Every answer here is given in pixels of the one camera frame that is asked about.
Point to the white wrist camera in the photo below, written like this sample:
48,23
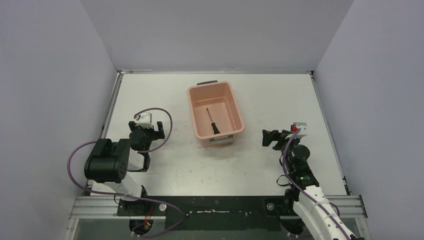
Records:
144,120
301,128

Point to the pink plastic bin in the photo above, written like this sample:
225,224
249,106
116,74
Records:
219,98

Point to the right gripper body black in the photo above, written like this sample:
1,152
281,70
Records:
284,143

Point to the black yellow screwdriver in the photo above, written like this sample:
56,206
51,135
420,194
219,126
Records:
213,124

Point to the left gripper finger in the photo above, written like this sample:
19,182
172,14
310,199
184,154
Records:
160,134
132,125

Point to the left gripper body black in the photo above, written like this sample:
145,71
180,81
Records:
145,129

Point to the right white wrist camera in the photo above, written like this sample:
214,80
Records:
301,128

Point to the aluminium front rail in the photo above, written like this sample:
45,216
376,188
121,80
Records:
104,207

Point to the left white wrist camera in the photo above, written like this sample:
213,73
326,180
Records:
144,120

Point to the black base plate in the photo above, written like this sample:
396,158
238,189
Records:
218,213

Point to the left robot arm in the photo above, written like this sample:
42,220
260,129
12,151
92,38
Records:
111,162

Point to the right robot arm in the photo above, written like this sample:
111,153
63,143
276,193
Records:
305,195

